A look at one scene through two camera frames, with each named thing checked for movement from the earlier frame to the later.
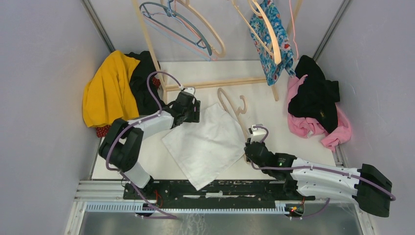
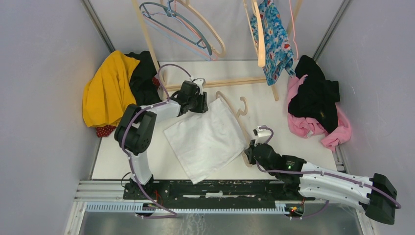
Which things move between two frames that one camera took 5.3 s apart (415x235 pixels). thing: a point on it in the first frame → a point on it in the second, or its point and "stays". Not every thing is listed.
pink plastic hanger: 293,32 stays
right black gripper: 248,141 stays
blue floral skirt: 263,37 stays
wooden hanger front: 275,52 → 260,50
